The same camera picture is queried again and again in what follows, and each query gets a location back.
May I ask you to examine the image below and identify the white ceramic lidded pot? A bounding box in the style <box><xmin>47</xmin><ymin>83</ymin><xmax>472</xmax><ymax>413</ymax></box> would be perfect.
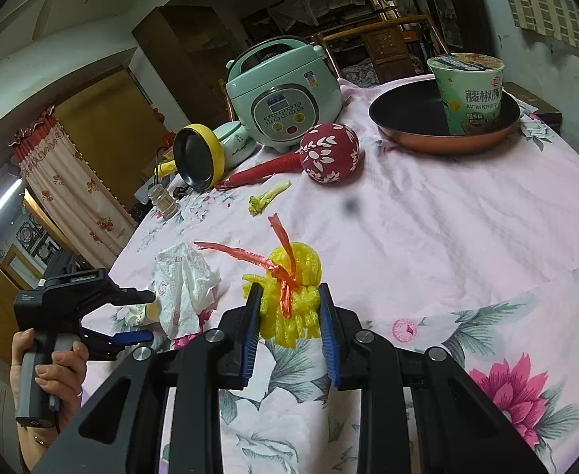
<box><xmin>213</xmin><ymin>121</ymin><xmax>256</xmax><ymax>166</ymax></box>

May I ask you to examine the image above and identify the wooden cabinet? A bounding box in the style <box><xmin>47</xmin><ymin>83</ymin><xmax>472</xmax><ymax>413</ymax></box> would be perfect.
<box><xmin>131</xmin><ymin>5</ymin><xmax>251</xmax><ymax>114</ymax></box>

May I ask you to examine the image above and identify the person's left forearm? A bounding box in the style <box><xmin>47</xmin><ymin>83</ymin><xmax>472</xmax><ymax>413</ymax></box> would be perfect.
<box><xmin>17</xmin><ymin>405</ymin><xmax>68</xmax><ymax>472</ymax></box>

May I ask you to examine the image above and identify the red patterned massage hammer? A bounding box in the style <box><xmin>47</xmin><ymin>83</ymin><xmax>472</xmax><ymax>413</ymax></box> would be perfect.
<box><xmin>215</xmin><ymin>122</ymin><xmax>360</xmax><ymax>191</ymax></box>

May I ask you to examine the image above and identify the red floral curtain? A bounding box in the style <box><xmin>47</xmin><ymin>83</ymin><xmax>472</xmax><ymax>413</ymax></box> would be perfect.
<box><xmin>9</xmin><ymin>105</ymin><xmax>137</xmax><ymax>258</ymax></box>

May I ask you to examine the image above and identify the red plastic strip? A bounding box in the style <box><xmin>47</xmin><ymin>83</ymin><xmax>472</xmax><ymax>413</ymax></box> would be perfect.
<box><xmin>194</xmin><ymin>214</ymin><xmax>297</xmax><ymax>319</ymax></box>

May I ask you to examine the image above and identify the pale green celery piece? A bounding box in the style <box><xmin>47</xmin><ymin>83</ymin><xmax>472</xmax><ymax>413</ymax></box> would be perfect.
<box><xmin>248</xmin><ymin>181</ymin><xmax>292</xmax><ymax>216</ymax></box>

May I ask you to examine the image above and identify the person's left hand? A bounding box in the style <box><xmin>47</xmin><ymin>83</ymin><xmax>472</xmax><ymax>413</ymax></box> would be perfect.
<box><xmin>10</xmin><ymin>328</ymin><xmax>90</xmax><ymax>410</ymax></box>

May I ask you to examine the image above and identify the wooden chair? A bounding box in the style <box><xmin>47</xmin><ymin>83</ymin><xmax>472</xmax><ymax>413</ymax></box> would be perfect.
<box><xmin>311</xmin><ymin>12</ymin><xmax>438</xmax><ymax>85</ymax></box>

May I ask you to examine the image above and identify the small glass jar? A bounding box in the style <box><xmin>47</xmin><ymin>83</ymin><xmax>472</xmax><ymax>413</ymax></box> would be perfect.
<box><xmin>150</xmin><ymin>184</ymin><xmax>177</xmax><ymax>220</ymax></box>

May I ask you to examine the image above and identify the copper frying pan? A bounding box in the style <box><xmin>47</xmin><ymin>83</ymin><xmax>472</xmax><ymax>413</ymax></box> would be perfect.
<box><xmin>368</xmin><ymin>76</ymin><xmax>522</xmax><ymax>155</ymax></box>

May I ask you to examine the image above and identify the small yellow frying pan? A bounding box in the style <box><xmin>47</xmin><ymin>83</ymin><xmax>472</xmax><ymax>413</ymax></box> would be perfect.
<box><xmin>158</xmin><ymin>123</ymin><xmax>227</xmax><ymax>193</ymax></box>

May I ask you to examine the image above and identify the mint green rice cooker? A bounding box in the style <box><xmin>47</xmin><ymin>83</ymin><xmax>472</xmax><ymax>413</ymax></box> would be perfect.
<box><xmin>225</xmin><ymin>36</ymin><xmax>343</xmax><ymax>154</ymax></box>

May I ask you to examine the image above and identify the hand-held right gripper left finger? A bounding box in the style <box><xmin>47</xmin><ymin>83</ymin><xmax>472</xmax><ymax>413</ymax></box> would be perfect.
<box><xmin>57</xmin><ymin>281</ymin><xmax>265</xmax><ymax>474</ymax></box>

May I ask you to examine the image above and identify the pink floral tablecloth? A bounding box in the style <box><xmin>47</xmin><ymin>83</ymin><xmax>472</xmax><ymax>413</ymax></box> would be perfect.
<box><xmin>62</xmin><ymin>74</ymin><xmax>579</xmax><ymax>474</ymax></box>

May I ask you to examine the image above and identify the white wrapper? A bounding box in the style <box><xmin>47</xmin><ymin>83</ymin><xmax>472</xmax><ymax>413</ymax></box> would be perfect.
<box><xmin>151</xmin><ymin>243</ymin><xmax>221</xmax><ymax>340</ymax></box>

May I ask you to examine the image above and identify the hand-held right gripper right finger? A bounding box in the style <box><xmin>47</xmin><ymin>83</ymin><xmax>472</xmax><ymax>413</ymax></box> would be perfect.
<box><xmin>317</xmin><ymin>281</ymin><xmax>549</xmax><ymax>474</ymax></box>

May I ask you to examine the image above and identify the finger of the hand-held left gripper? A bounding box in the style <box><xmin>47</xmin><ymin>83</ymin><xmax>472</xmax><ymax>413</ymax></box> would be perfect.
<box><xmin>82</xmin><ymin>328</ymin><xmax>154</xmax><ymax>360</ymax></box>
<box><xmin>79</xmin><ymin>287</ymin><xmax>157</xmax><ymax>327</ymax></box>

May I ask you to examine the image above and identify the green instant noodle cup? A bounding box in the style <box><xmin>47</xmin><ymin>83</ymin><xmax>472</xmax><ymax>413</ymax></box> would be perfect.
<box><xmin>426</xmin><ymin>53</ymin><xmax>506</xmax><ymax>136</ymax></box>

